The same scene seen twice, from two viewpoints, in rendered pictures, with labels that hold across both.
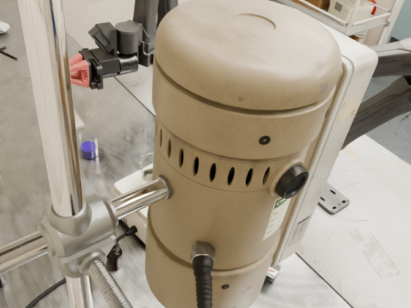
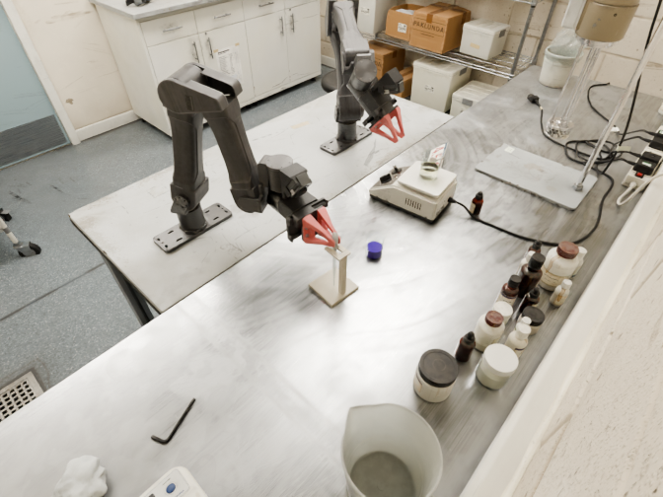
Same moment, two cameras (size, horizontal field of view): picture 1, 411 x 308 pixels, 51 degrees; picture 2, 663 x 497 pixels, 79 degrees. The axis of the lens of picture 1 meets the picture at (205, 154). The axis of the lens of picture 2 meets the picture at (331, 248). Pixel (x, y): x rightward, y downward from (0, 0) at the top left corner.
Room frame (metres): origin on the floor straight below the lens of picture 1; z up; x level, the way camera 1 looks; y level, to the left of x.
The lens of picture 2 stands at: (0.90, 0.95, 1.59)
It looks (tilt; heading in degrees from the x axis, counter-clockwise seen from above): 45 degrees down; 266
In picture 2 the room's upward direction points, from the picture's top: straight up
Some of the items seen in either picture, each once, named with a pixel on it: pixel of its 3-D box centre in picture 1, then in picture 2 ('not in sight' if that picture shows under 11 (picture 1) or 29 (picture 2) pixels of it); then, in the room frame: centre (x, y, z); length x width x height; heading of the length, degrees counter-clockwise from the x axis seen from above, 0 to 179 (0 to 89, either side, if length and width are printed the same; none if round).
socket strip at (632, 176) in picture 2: not in sight; (652, 155); (-0.17, -0.07, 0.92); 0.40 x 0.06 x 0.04; 44
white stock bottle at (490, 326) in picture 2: not in sight; (488, 329); (0.58, 0.54, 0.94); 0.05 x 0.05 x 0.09
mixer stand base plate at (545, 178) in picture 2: not in sight; (535, 174); (0.23, -0.02, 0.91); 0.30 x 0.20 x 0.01; 134
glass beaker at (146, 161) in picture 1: (151, 174); (430, 166); (0.59, 0.10, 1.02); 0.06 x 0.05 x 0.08; 89
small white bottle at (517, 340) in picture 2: not in sight; (516, 341); (0.53, 0.57, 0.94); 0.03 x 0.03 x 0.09
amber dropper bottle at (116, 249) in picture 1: (114, 253); (477, 202); (0.46, 0.14, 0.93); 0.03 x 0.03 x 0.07
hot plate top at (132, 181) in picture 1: (154, 189); (426, 177); (0.59, 0.09, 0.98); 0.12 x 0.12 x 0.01; 50
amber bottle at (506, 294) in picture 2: not in sight; (509, 291); (0.50, 0.45, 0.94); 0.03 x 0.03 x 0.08
